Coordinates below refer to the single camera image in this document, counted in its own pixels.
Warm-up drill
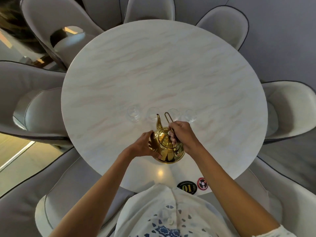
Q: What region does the person's left hand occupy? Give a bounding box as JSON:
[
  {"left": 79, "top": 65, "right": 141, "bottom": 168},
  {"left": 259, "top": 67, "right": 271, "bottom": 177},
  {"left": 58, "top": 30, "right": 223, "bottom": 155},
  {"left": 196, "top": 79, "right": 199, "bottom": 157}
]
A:
[{"left": 124, "top": 130, "right": 163, "bottom": 161}]

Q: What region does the person's right hand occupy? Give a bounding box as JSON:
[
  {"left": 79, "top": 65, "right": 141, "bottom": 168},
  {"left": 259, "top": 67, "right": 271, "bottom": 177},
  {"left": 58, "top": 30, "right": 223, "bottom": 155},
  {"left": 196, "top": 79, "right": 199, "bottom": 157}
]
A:
[{"left": 169, "top": 121, "right": 199, "bottom": 155}]

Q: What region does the golden metal teapot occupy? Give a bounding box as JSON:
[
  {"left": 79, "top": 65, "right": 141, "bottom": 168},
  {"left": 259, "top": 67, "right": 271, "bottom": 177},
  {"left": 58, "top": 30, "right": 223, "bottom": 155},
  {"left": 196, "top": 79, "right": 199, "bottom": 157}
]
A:
[{"left": 148, "top": 112, "right": 186, "bottom": 165}]

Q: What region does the person's left forearm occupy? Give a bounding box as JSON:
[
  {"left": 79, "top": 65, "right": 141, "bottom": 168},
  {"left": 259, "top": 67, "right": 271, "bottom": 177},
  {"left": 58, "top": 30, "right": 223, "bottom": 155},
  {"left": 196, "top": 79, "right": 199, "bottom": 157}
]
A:
[{"left": 49, "top": 147, "right": 136, "bottom": 237}]

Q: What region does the person's right forearm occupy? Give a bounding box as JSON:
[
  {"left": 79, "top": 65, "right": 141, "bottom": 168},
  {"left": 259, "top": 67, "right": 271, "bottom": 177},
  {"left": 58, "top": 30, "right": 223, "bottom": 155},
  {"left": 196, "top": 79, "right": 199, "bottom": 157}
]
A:
[{"left": 186, "top": 144, "right": 281, "bottom": 237}]

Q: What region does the black oval sticker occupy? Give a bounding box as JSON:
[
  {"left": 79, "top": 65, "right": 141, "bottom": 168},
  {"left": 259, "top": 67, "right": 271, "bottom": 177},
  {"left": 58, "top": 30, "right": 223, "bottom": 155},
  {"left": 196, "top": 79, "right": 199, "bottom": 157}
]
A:
[{"left": 177, "top": 181, "right": 198, "bottom": 195}]

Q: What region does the red round sticker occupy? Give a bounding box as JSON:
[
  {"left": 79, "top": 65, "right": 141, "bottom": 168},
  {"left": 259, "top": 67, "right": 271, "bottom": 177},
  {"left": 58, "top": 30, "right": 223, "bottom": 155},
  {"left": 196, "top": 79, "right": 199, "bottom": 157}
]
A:
[{"left": 197, "top": 177, "right": 209, "bottom": 190}]

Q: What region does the white blue patterned shirt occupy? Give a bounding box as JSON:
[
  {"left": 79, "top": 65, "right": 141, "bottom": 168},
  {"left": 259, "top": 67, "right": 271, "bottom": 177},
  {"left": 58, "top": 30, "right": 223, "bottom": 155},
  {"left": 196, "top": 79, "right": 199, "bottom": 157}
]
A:
[{"left": 114, "top": 184, "right": 316, "bottom": 237}]

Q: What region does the grey upholstered chair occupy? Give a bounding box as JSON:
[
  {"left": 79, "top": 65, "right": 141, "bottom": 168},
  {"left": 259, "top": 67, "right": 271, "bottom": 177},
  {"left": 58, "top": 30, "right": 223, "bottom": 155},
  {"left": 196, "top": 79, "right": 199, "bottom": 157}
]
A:
[
  {"left": 0, "top": 60, "right": 73, "bottom": 146},
  {"left": 261, "top": 80, "right": 316, "bottom": 146},
  {"left": 20, "top": 0, "right": 105, "bottom": 70},
  {"left": 0, "top": 145, "right": 316, "bottom": 237},
  {"left": 196, "top": 5, "right": 249, "bottom": 51},
  {"left": 81, "top": 0, "right": 124, "bottom": 31},
  {"left": 123, "top": 0, "right": 176, "bottom": 24}
]

